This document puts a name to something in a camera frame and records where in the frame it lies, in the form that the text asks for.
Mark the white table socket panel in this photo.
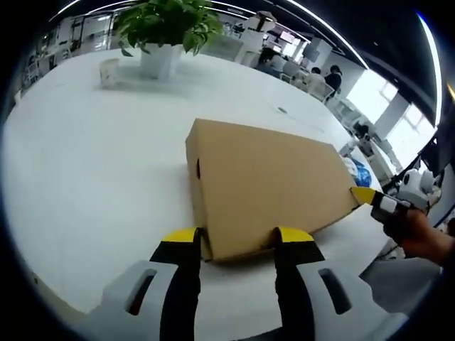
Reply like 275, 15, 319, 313
267, 102, 328, 133

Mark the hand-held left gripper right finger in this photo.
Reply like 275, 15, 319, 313
271, 226, 375, 341

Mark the potted green plant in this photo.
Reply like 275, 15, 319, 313
114, 0, 226, 82

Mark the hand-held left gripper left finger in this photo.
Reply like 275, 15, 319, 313
101, 227, 205, 341

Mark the person's right hand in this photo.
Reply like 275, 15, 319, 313
382, 210, 444, 259

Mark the white blue wet wipes pack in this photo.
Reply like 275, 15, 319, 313
340, 156, 373, 188

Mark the white office chair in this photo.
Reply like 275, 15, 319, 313
311, 76, 336, 103

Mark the brown cardboard shoe box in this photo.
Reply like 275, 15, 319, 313
185, 118, 361, 264

